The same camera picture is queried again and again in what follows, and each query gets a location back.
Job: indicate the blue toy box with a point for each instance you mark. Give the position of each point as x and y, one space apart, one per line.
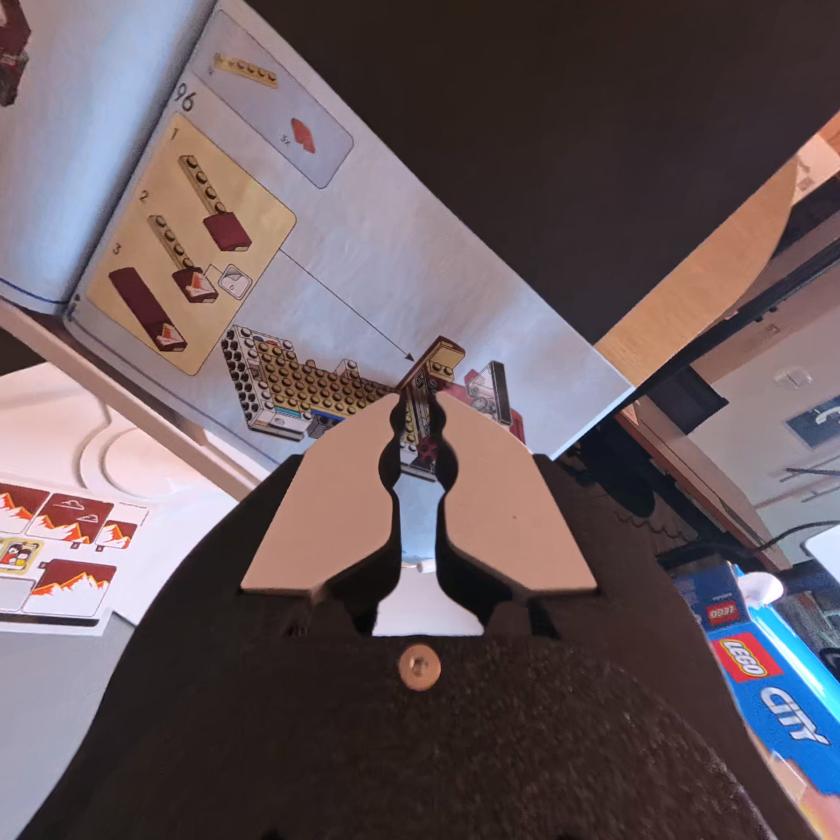
774 689

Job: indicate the sticker sheet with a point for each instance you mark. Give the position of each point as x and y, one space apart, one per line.
65 577

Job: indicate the white book stand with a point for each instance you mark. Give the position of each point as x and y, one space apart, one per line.
52 420

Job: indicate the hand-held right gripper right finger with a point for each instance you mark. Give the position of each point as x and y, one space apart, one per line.
512 518

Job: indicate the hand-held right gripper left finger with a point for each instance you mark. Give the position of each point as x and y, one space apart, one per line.
321 518

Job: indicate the white page holder arm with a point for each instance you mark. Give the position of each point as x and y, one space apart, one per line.
761 586

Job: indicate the background table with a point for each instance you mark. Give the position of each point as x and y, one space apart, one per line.
705 482

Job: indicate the instruction booklet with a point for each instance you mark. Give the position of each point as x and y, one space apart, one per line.
367 262

